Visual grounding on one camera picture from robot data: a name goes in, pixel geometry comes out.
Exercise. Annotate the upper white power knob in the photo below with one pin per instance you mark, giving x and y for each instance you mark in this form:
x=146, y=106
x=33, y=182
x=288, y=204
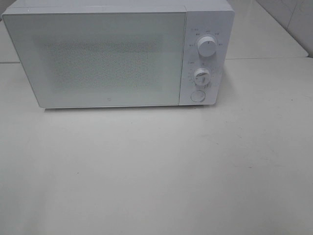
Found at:
x=207, y=45

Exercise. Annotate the white timer knob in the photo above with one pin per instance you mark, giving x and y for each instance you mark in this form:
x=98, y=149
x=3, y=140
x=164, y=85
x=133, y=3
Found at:
x=202, y=76

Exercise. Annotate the white microwave door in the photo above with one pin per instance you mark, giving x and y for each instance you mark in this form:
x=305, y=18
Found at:
x=100, y=60

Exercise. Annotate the white microwave oven body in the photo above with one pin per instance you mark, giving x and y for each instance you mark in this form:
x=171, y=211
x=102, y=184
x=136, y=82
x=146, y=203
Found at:
x=202, y=17

